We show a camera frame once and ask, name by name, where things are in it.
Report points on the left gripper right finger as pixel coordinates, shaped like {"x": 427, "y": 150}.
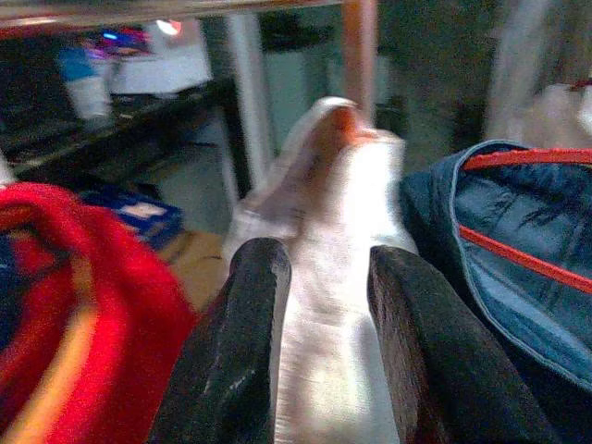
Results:
{"x": 453, "y": 370}

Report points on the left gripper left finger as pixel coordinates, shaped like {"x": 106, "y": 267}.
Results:
{"x": 222, "y": 361}

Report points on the blue denim shorts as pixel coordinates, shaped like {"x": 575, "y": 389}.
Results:
{"x": 509, "y": 199}

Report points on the red plastic hanger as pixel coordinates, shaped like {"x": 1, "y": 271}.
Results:
{"x": 522, "y": 157}
{"x": 583, "y": 85}

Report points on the orange plastic hanger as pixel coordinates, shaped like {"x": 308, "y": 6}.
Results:
{"x": 347, "y": 122}

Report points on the white shirt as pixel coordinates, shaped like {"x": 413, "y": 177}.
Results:
{"x": 333, "y": 324}

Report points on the red garment with yellow stripe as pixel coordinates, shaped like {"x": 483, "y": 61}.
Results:
{"x": 115, "y": 287}

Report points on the blue box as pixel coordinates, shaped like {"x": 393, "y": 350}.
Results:
{"x": 139, "y": 217}

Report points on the black low table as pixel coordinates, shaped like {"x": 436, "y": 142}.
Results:
{"x": 139, "y": 134}

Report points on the pale pink garment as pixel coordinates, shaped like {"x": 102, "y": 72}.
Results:
{"x": 555, "y": 115}

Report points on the brown upright rack post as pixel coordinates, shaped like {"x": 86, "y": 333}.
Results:
{"x": 358, "y": 55}

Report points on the shiny metal clothes rail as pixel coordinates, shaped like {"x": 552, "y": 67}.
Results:
{"x": 139, "y": 11}

